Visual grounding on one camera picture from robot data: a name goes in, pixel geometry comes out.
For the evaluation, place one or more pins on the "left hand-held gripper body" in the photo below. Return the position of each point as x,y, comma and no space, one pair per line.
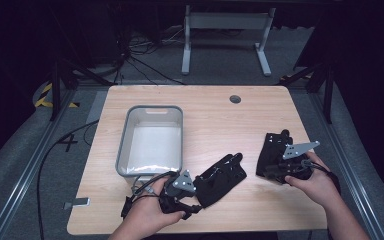
183,185

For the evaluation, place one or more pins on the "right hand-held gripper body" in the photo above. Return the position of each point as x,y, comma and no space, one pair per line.
296,166

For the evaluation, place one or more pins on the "black glove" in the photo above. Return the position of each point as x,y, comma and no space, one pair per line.
218,181
273,150

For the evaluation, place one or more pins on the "grey plastic bin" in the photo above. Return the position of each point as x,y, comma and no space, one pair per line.
153,146

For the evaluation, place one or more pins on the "person's right hand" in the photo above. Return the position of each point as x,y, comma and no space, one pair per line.
320,186

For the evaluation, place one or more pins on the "person's left hand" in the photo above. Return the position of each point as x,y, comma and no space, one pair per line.
146,213

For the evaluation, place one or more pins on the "black metal stand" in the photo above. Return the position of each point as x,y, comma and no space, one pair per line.
329,96
56,90

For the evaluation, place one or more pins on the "yellow black hazard tape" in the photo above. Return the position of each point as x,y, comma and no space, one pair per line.
43,100

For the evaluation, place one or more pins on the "aluminium floor rail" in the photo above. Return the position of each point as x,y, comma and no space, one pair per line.
26,176
353,173

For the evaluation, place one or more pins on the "small grey metal bracket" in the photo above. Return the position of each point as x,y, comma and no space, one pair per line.
78,202

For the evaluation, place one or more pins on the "white metal desk frame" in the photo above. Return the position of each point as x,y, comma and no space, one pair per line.
226,20

